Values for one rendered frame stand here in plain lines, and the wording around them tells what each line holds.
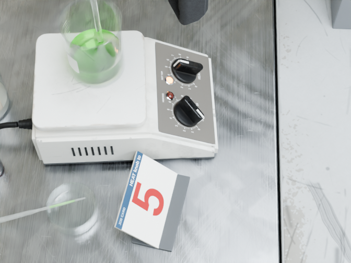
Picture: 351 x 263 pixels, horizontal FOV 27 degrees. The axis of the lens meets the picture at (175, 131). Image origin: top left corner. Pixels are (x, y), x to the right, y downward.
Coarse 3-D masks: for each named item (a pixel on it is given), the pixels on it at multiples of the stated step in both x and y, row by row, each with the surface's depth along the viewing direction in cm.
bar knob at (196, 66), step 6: (180, 60) 81; (186, 60) 82; (174, 66) 82; (180, 66) 82; (186, 66) 82; (192, 66) 82; (198, 66) 82; (174, 72) 82; (180, 72) 83; (186, 72) 83; (192, 72) 83; (198, 72) 83; (180, 78) 82; (186, 78) 83; (192, 78) 83
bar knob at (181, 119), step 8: (184, 96) 80; (176, 104) 80; (184, 104) 80; (192, 104) 79; (176, 112) 80; (184, 112) 80; (192, 112) 79; (200, 112) 79; (184, 120) 80; (192, 120) 80; (200, 120) 80
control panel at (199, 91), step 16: (160, 48) 83; (176, 48) 84; (160, 64) 82; (208, 64) 86; (160, 80) 81; (176, 80) 82; (208, 80) 85; (160, 96) 80; (176, 96) 81; (192, 96) 82; (208, 96) 84; (160, 112) 79; (208, 112) 83; (160, 128) 78; (176, 128) 79; (192, 128) 80; (208, 128) 82
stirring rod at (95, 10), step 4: (92, 0) 70; (96, 0) 71; (92, 4) 71; (96, 4) 71; (92, 8) 72; (96, 8) 72; (92, 12) 72; (96, 12) 72; (96, 16) 73; (96, 20) 73; (96, 24) 74; (100, 24) 74; (96, 28) 75; (100, 28) 75; (96, 32) 75; (100, 32) 75; (100, 36) 76; (100, 40) 76
